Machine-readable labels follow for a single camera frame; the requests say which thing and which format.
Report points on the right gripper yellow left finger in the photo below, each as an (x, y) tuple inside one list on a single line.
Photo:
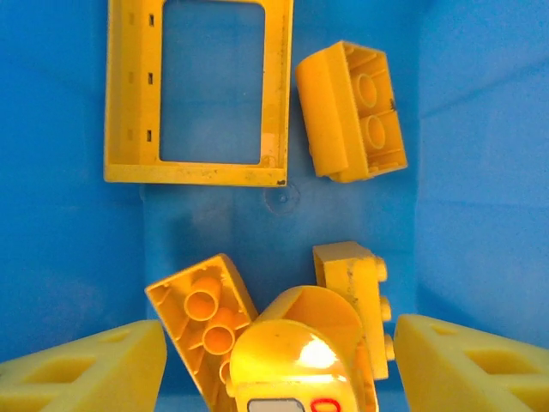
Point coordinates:
[(86, 377)]

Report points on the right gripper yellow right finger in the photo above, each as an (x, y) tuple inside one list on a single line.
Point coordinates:
[(472, 377)]

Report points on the yellow orange lego brick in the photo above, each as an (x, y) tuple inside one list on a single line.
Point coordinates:
[(343, 266), (330, 116), (193, 296)]

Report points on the yellow orange rounded lego piece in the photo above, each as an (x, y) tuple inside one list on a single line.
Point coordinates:
[(279, 352)]

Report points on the blue three-compartment plastic bin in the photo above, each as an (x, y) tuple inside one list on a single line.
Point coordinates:
[(472, 214)]

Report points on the yellow orange lego window frame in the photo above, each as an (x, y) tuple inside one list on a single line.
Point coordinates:
[(133, 86)]

